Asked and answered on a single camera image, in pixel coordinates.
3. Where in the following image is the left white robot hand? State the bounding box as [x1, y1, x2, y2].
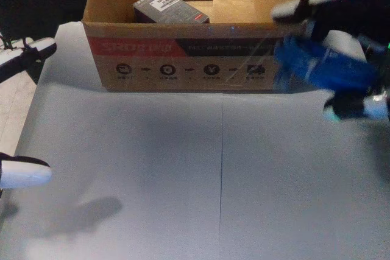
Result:
[0, 37, 58, 190]

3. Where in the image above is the blue ethernet cable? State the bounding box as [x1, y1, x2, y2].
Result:
[273, 35, 382, 94]

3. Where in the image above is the dark rectangular product box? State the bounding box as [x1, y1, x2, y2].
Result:
[132, 0, 211, 25]

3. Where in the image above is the brown cardboard box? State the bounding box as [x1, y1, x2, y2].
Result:
[80, 0, 308, 92]

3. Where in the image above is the pale grey table sheet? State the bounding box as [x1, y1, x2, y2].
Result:
[0, 21, 390, 260]

